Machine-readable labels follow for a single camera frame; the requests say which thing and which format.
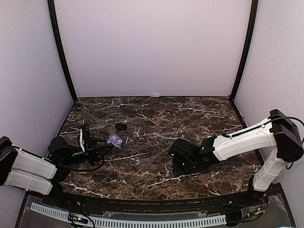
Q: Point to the black earbud charging case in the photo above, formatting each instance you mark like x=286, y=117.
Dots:
x=121, y=126

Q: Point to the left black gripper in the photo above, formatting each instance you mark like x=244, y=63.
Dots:
x=92, y=152

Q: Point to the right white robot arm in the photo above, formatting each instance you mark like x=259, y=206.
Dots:
x=278, y=132

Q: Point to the purple charging case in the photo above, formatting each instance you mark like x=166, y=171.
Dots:
x=115, y=140

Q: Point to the left black frame post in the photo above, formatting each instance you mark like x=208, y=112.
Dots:
x=60, y=49

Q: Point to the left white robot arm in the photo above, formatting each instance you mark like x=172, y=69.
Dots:
x=22, y=169

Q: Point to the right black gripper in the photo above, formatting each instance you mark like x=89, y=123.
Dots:
x=177, y=169

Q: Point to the black frame post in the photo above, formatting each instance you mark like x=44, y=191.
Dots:
x=246, y=48
x=60, y=49

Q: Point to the right black frame post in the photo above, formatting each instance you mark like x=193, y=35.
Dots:
x=246, y=48

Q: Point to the white slotted cable duct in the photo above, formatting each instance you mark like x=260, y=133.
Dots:
x=114, y=220

